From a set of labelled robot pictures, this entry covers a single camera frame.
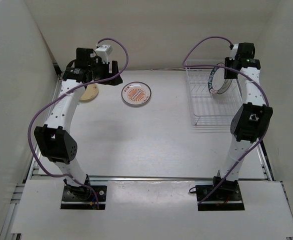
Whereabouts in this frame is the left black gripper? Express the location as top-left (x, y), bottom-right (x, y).
top-left (88, 59), bottom-right (123, 87)

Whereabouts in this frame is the green rim text plate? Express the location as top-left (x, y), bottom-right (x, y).
top-left (207, 62), bottom-right (225, 95)

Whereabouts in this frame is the orange sunburst plate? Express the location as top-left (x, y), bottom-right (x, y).
top-left (121, 81), bottom-right (152, 107)

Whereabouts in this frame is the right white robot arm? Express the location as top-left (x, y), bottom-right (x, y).
top-left (211, 42), bottom-right (273, 200)

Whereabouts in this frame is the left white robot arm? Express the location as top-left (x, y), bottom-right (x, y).
top-left (34, 44), bottom-right (123, 201)

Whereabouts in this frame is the rear green rim plate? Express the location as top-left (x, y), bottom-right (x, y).
top-left (217, 79), bottom-right (233, 95)

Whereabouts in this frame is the white front board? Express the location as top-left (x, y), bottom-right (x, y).
top-left (12, 180), bottom-right (293, 240)

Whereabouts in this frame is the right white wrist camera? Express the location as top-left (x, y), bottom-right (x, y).
top-left (229, 43), bottom-right (240, 60)

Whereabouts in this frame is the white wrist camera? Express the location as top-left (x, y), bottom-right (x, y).
top-left (95, 44), bottom-right (113, 64)
top-left (229, 43), bottom-right (240, 60)

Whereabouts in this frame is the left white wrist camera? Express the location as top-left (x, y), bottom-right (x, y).
top-left (95, 44), bottom-right (113, 64)

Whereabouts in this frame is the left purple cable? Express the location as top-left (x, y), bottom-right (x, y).
top-left (27, 37), bottom-right (130, 208)

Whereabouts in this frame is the purple cable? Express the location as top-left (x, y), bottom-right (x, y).
top-left (182, 36), bottom-right (270, 207)
top-left (27, 37), bottom-right (130, 208)

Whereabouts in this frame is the white wire dish rack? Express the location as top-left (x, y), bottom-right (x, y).
top-left (185, 59), bottom-right (242, 128)

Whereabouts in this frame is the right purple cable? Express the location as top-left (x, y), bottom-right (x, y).
top-left (182, 36), bottom-right (270, 207)

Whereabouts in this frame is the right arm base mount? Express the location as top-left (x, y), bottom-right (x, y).
top-left (188, 181), bottom-right (245, 212)

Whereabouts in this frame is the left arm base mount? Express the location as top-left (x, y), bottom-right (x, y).
top-left (60, 184), bottom-right (108, 211)

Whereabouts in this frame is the aluminium rail bar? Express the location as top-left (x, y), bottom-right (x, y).
top-left (31, 174), bottom-right (268, 181)

